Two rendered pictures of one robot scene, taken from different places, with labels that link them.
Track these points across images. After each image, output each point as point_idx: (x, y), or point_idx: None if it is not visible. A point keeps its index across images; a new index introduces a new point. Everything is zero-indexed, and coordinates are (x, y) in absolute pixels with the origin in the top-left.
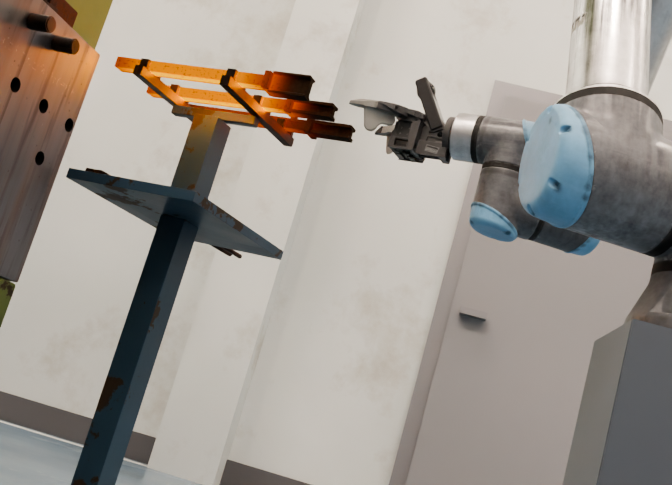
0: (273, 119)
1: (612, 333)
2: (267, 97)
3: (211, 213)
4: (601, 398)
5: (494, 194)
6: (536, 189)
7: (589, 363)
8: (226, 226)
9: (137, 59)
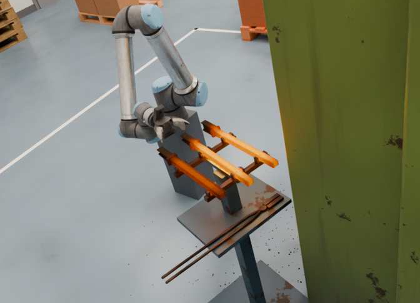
0: (195, 158)
1: (187, 120)
2: (205, 146)
3: None
4: (193, 129)
5: None
6: (205, 99)
7: (177, 134)
8: None
9: (268, 155)
